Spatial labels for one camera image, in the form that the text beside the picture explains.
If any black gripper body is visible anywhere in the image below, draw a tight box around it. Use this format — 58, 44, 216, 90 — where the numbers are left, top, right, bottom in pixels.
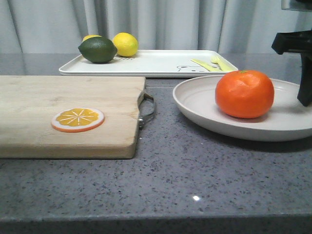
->
272, 31, 312, 55

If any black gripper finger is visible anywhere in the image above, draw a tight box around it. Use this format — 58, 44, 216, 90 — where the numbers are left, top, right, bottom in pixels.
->
297, 52, 312, 107

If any beige round plate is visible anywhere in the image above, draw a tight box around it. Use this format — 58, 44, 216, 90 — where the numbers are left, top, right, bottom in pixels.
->
173, 72, 312, 141

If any orange fruit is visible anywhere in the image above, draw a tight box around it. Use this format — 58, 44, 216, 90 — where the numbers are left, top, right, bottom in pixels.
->
215, 70, 274, 118

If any white rectangular tray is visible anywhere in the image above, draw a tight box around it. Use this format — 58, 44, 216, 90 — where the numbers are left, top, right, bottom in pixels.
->
59, 50, 226, 78

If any grey curtain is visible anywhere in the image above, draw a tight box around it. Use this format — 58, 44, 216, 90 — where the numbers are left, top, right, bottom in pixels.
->
0, 0, 312, 54

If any yellow plastic fork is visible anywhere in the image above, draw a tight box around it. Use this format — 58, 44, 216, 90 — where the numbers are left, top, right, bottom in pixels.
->
211, 56, 237, 72

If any yellow plastic knife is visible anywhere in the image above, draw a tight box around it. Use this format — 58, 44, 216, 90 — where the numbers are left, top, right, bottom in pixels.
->
191, 59, 223, 72

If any yellow lemon right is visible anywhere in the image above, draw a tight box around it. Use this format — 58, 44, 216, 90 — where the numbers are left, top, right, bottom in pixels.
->
113, 32, 138, 57

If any green lime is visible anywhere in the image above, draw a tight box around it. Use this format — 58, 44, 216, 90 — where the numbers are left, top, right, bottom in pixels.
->
78, 37, 117, 63

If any yellow lemon behind lime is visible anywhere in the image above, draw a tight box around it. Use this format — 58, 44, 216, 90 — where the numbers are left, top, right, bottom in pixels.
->
82, 35, 101, 42

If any orange slice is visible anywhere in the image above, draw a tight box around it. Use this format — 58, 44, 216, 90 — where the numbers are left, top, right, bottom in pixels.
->
51, 107, 105, 133

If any wooden cutting board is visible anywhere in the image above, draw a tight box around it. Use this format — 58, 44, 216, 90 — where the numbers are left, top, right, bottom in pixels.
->
0, 76, 146, 159

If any metal cutting board handle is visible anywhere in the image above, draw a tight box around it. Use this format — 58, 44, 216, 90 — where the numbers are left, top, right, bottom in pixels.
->
138, 91, 156, 130

